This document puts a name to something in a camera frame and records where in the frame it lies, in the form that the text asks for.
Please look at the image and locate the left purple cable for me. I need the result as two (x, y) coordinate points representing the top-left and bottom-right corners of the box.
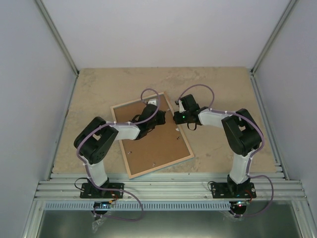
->
(76, 88), (144, 222)

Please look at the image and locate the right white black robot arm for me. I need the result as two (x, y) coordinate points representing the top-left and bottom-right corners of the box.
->
(173, 94), (264, 198)

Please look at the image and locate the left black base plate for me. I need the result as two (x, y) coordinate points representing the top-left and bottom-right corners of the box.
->
(80, 182), (124, 199)

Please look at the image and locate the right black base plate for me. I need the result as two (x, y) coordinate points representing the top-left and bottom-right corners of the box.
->
(208, 181), (257, 199)

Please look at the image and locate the blue wooden picture frame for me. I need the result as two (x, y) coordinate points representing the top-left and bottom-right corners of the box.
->
(112, 92), (194, 179)

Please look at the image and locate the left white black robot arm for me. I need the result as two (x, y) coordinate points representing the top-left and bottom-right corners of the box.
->
(74, 104), (166, 198)

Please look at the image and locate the aluminium profile rail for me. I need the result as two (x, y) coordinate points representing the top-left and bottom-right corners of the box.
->
(34, 173), (307, 201)

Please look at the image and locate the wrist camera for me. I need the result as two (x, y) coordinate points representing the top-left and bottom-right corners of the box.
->
(148, 99), (158, 106)
(175, 99), (185, 113)

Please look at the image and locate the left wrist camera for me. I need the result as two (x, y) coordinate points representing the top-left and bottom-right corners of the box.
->
(148, 99), (158, 106)

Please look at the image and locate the grey slotted cable duct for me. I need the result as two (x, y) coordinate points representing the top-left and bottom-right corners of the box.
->
(45, 201), (231, 211)

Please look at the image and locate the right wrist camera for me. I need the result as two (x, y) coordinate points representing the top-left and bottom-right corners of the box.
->
(175, 99), (185, 113)

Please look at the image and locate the purple cable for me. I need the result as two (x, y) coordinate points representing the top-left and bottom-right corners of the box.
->
(178, 84), (274, 218)
(76, 88), (144, 222)

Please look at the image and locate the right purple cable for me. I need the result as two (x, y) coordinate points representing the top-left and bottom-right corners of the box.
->
(178, 84), (274, 218)

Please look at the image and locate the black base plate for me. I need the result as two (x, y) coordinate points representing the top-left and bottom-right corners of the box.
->
(208, 181), (257, 199)
(80, 182), (124, 199)

